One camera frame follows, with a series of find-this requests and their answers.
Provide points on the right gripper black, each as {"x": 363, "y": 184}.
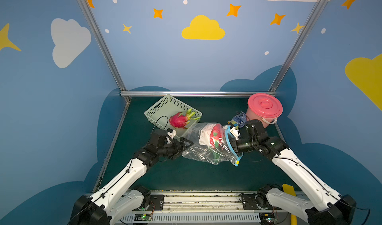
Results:
{"x": 236, "y": 146}

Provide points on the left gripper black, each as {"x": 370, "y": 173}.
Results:
{"x": 180, "y": 147}

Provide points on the pink dragon fruit toy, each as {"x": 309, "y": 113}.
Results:
{"x": 180, "y": 120}
{"x": 216, "y": 137}

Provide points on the clear zip-top bag blue seal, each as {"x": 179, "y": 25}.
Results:
{"x": 201, "y": 151}

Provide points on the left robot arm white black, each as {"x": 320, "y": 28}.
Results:
{"x": 112, "y": 202}

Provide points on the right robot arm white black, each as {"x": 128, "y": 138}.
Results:
{"x": 323, "y": 206}

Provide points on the pink plastic bucket with lid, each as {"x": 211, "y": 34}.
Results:
{"x": 265, "y": 108}

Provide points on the light green perforated plastic basket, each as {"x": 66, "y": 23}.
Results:
{"x": 160, "y": 113}

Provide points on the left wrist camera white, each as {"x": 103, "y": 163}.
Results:
{"x": 160, "y": 138}

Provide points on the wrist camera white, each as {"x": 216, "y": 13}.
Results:
{"x": 160, "y": 138}
{"x": 235, "y": 133}

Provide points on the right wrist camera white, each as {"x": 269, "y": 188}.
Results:
{"x": 235, "y": 133}

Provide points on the aluminium frame back rail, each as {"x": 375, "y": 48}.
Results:
{"x": 220, "y": 94}

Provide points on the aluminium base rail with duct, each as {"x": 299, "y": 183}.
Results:
{"x": 201, "y": 207}

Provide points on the aluminium frame left post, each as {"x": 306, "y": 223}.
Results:
{"x": 89, "y": 16}

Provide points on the aluminium frame post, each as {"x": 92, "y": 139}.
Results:
{"x": 304, "y": 33}
{"x": 89, "y": 16}

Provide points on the aluminium frame right post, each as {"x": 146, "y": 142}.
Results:
{"x": 304, "y": 33}

